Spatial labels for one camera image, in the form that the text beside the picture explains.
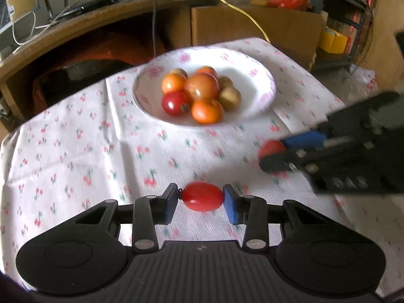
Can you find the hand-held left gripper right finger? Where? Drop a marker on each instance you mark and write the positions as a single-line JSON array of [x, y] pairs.
[[232, 205]]

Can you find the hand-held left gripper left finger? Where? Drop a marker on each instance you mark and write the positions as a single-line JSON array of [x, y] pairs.
[[169, 206]]

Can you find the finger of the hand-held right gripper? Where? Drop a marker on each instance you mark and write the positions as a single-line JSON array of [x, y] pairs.
[[306, 139], [284, 164]]

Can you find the red cherry tomato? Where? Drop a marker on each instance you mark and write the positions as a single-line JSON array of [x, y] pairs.
[[202, 196], [272, 147], [174, 102]]

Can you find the white floral plate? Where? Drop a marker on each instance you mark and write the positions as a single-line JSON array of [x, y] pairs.
[[249, 79]]

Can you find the brown kiwi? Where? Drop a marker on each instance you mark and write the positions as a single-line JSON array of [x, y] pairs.
[[180, 72], [226, 82], [230, 98]]

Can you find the orange tomato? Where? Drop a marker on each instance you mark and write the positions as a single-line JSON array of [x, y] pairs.
[[206, 111]]

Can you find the large orange-red tomato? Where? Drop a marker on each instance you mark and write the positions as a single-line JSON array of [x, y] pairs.
[[202, 86]]

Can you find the small orange tangerine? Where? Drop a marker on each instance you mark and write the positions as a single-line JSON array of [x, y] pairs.
[[173, 83], [206, 70]]

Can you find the clear plastic sheet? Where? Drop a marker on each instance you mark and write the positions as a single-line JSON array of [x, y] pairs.
[[359, 82]]

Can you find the cherry print tablecloth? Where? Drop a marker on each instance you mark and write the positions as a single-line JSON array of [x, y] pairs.
[[94, 151]]

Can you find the yellow carton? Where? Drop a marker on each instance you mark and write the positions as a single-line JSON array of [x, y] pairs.
[[333, 39]]

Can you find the brown cardboard box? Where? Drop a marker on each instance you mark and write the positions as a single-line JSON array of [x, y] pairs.
[[284, 28]]

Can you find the brown kiwi on plate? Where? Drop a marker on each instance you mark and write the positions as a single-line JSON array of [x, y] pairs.
[[180, 72]]

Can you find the dark metal pot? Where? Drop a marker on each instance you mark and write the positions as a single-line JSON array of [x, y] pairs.
[[94, 71]]

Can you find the orange plastic bag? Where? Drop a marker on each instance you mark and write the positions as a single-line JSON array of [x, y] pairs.
[[104, 50]]

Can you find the curved wooden desk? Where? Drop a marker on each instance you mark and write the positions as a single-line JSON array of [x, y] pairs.
[[94, 15]]

